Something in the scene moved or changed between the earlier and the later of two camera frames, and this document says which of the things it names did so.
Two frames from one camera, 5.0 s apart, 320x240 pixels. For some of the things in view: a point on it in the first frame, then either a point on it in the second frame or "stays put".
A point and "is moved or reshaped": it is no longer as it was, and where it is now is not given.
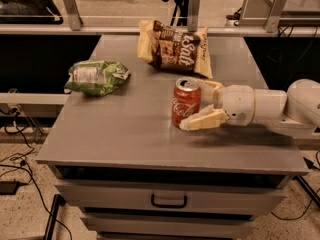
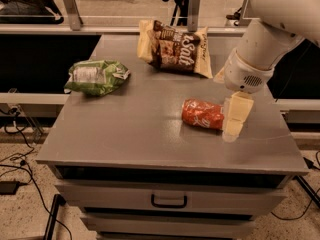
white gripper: [238, 103] → [242, 74]
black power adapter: [9, 187] stays put
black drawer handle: [152, 199] stays put
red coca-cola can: [186, 99] is moved or reshaped
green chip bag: [95, 77] stays put
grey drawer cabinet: [134, 175] stays put
